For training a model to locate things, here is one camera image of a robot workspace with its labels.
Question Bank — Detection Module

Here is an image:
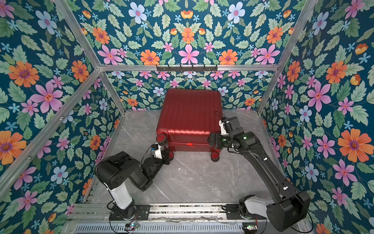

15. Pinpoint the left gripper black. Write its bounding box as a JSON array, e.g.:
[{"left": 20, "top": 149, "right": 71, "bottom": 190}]
[{"left": 148, "top": 147, "right": 169, "bottom": 181}]

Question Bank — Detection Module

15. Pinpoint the red hard-shell suitcase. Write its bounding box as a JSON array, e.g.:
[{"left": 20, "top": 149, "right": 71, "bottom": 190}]
[{"left": 156, "top": 88, "right": 222, "bottom": 162}]

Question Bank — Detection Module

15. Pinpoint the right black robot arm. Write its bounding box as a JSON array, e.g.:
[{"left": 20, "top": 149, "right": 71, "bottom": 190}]
[{"left": 208, "top": 117, "right": 311, "bottom": 232}]

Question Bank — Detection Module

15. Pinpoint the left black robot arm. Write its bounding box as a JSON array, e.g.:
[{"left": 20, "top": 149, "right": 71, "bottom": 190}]
[{"left": 95, "top": 148, "right": 174, "bottom": 211}]

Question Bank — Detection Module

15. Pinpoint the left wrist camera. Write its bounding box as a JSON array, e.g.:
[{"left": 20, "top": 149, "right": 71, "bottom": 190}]
[{"left": 151, "top": 143, "right": 162, "bottom": 159}]

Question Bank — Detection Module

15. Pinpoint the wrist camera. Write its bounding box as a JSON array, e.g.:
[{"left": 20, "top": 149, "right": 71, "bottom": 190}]
[
  {"left": 219, "top": 118, "right": 229, "bottom": 136},
  {"left": 151, "top": 143, "right": 162, "bottom": 159}
]

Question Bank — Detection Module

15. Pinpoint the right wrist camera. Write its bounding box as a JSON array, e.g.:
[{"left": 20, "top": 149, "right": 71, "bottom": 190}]
[{"left": 219, "top": 118, "right": 229, "bottom": 136}]

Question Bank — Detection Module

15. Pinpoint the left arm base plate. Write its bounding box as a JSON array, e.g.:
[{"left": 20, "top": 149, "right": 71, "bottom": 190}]
[{"left": 109, "top": 205, "right": 151, "bottom": 221}]

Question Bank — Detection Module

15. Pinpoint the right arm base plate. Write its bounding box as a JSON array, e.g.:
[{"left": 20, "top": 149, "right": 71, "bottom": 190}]
[{"left": 222, "top": 204, "right": 265, "bottom": 220}]

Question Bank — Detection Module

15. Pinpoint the metal hook rail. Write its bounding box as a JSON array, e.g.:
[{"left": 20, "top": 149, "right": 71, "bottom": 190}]
[{"left": 156, "top": 64, "right": 218, "bottom": 72}]

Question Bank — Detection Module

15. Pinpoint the white slotted cable duct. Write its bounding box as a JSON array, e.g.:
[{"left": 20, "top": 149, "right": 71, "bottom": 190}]
[{"left": 74, "top": 223, "right": 244, "bottom": 234}]

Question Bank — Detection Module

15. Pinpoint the aluminium cage frame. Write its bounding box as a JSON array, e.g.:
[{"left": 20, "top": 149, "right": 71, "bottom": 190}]
[{"left": 1, "top": 1, "right": 318, "bottom": 198}]

